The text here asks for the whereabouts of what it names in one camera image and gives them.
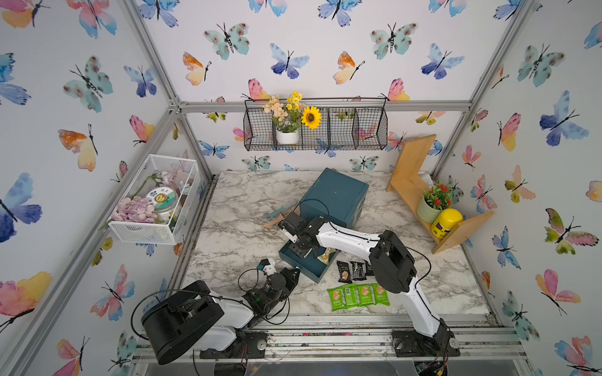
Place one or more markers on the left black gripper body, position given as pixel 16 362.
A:
pixel 284 294

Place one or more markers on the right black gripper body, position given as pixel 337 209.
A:
pixel 296 245

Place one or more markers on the teal bottom drawer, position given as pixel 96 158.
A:
pixel 307 260

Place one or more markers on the green cookie packet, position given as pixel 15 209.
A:
pixel 381 295
pixel 350 297
pixel 337 298
pixel 366 295

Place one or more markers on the black cookie packet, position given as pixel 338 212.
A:
pixel 344 272
pixel 358 271
pixel 369 272

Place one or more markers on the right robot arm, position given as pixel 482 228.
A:
pixel 391 262

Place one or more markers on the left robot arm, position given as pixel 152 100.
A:
pixel 198 321

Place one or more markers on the teal drawer cabinet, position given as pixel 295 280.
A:
pixel 336 197

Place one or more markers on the small wooden dustpan brush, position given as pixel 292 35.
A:
pixel 276 216

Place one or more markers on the wooden zigzag shelf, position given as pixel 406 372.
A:
pixel 406 181

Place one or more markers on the white flower pot with sunflower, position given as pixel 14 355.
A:
pixel 288 118

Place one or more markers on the green pot red flowers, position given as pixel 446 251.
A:
pixel 435 199

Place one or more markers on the round green tin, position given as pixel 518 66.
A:
pixel 164 199

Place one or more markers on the yellow canister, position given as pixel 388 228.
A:
pixel 445 222

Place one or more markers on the pink artificial flowers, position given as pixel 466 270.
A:
pixel 137 209

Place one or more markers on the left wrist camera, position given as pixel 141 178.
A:
pixel 267 267

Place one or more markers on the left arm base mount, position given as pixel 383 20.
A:
pixel 246 346

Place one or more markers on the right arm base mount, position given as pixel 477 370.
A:
pixel 412 344

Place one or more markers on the white mesh wall basket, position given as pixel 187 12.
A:
pixel 180 174

